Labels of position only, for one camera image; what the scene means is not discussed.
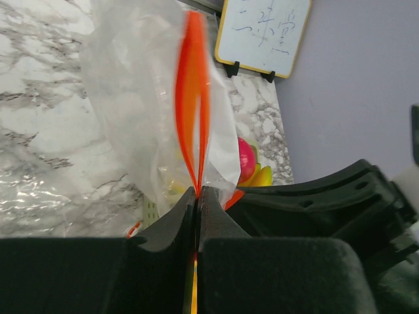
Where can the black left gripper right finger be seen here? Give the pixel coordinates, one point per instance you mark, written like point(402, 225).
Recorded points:
point(238, 273)

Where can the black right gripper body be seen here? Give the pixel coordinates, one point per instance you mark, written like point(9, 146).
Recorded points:
point(358, 205)

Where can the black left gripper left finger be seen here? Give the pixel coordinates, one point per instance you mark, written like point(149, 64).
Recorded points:
point(149, 273)

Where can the red toy apple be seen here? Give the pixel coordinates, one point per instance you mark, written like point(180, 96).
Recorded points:
point(247, 160)

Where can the clear orange-zip bag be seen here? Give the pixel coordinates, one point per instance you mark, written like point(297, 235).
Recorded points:
point(160, 100)

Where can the yellow toy banana bunch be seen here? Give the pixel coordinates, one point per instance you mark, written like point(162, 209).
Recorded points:
point(262, 176)

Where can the pale green perforated basket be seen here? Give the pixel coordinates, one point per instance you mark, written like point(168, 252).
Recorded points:
point(150, 213)

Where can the small whiteboard with wooden frame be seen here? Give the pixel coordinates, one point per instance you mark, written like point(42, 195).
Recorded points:
point(262, 36)

